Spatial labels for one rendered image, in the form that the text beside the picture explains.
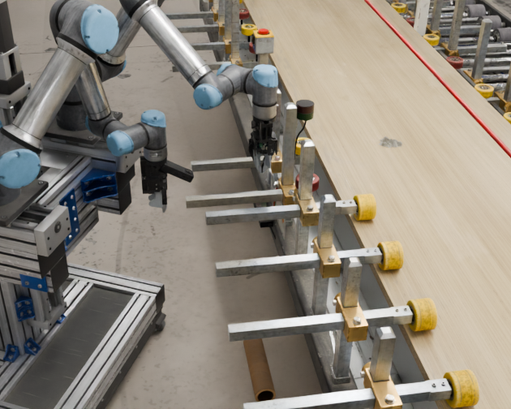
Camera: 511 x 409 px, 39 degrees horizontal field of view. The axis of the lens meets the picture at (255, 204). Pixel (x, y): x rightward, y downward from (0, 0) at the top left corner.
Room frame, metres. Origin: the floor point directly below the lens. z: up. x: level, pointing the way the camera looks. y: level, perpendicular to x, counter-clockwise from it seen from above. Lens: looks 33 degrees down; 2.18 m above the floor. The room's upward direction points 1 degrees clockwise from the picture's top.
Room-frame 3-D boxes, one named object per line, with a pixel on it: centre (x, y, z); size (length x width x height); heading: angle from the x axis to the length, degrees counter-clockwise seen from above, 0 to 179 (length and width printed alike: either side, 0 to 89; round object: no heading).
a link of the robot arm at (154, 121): (2.01, 0.32, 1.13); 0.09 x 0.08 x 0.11; 135
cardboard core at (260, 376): (2.07, -0.03, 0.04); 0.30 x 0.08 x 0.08; 10
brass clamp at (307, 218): (1.87, -0.16, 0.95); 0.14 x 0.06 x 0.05; 10
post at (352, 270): (1.40, -0.24, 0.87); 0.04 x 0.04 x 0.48; 10
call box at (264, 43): (2.64, -0.02, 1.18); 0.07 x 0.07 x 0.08; 10
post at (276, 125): (2.38, -0.06, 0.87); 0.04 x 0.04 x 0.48; 10
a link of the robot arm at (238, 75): (2.04, 0.07, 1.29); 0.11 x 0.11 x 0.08; 59
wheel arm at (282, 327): (1.35, -0.19, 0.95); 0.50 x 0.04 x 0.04; 100
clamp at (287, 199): (2.11, -0.11, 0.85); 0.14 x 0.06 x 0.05; 10
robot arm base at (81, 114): (2.24, 0.61, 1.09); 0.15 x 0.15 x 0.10
